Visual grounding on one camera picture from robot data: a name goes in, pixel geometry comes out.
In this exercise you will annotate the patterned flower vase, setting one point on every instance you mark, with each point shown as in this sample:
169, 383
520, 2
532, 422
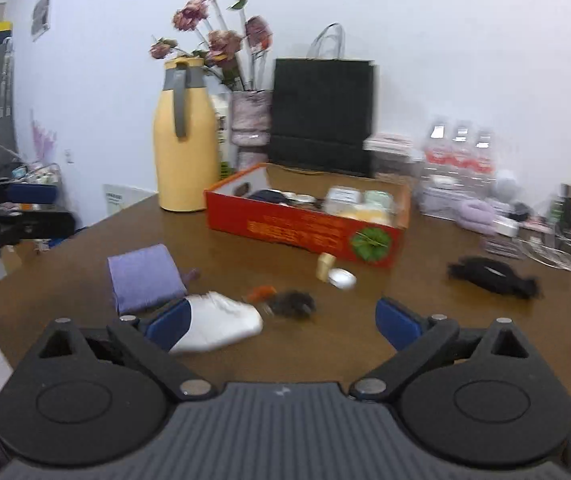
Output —
250, 115

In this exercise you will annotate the clear plastic case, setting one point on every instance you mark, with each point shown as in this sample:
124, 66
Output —
438, 195

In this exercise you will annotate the pale grey round gadget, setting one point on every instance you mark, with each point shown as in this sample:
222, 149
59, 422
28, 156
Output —
508, 186

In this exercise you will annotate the pink wall decoration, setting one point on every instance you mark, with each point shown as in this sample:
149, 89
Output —
42, 140

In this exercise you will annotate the pale green round container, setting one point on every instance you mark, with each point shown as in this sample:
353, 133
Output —
380, 201

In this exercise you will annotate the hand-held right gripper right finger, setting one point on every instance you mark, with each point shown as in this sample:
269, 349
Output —
398, 322

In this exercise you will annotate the purple cloth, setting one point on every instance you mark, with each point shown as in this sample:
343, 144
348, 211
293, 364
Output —
145, 277

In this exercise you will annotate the white panel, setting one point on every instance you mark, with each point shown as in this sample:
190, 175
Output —
123, 199

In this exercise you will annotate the round metal tin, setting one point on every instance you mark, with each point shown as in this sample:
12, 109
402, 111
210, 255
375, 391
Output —
303, 200

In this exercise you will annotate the white bottle green label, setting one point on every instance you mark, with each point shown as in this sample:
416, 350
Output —
223, 132

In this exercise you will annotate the yellow soft item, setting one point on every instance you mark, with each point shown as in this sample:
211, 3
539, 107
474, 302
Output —
368, 216

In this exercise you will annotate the pink striped flat box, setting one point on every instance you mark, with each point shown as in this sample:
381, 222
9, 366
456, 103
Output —
390, 142

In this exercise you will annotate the pink artificial flower bouquet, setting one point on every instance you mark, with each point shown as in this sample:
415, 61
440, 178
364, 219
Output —
220, 35

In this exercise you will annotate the small cream bottle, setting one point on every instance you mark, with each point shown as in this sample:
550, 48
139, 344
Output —
325, 266

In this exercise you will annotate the white pouch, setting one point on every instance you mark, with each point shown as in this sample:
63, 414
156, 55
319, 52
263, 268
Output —
220, 327

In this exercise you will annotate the clear square container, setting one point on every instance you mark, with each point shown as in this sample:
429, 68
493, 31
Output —
343, 200

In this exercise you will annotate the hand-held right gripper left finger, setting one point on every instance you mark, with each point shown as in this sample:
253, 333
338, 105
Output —
170, 327

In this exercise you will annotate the black hair claw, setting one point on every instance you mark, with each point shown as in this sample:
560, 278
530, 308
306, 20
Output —
495, 277

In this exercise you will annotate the red cardboard box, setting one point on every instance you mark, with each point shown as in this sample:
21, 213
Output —
285, 227

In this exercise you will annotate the small red orange item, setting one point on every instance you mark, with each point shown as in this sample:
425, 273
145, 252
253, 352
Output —
261, 292

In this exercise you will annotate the dark blue pouch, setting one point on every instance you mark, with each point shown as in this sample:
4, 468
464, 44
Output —
265, 196

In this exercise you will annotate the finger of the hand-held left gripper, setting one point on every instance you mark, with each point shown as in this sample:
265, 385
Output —
45, 224
32, 193

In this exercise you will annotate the yellow thermos jug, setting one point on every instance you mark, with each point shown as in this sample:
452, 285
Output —
185, 155

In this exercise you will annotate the purple scrunchie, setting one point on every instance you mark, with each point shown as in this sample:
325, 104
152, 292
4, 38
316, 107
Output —
475, 216

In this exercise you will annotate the black paper bag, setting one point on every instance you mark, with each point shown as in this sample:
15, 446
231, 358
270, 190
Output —
320, 115

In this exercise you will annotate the framed wall picture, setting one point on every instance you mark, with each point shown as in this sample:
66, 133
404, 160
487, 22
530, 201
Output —
41, 11

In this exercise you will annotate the clear water bottle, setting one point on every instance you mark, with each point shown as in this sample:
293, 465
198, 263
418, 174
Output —
484, 157
462, 152
438, 152

